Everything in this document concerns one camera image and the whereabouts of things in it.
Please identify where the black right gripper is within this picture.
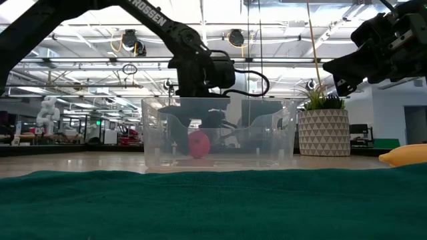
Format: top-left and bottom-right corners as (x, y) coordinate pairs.
(322, 0), (427, 97)

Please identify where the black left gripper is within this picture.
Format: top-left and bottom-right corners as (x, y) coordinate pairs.
(158, 78), (231, 156)

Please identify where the red toy apple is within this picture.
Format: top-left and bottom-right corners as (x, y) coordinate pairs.
(188, 130), (211, 159)

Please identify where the clear plastic tupperware container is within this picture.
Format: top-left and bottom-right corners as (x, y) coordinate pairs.
(141, 96), (298, 169)

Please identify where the yellow toy banana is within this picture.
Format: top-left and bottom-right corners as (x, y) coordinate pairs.
(378, 143), (427, 168)

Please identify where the potted plant in patterned pot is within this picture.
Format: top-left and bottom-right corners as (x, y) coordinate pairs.
(295, 83), (351, 157)

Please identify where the green board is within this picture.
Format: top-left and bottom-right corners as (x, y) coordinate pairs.
(372, 138), (401, 150)

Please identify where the dark green cloth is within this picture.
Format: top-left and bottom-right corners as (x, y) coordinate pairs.
(0, 163), (427, 240)

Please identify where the yellow cable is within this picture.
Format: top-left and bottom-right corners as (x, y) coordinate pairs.
(306, 0), (324, 90)

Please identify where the large black cable reel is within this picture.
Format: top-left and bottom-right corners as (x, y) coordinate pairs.
(228, 29), (246, 48)
(121, 29), (147, 57)

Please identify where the black metal table frame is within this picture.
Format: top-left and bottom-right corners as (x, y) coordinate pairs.
(0, 143), (427, 158)

